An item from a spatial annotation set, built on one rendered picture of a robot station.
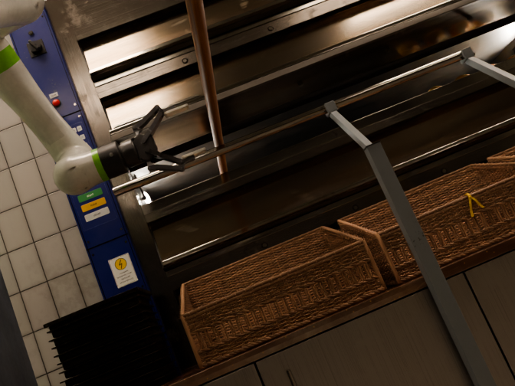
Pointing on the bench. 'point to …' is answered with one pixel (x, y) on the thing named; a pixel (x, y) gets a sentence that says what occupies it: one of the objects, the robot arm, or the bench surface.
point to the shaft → (196, 8)
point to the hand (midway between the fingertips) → (193, 129)
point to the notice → (123, 270)
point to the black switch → (36, 47)
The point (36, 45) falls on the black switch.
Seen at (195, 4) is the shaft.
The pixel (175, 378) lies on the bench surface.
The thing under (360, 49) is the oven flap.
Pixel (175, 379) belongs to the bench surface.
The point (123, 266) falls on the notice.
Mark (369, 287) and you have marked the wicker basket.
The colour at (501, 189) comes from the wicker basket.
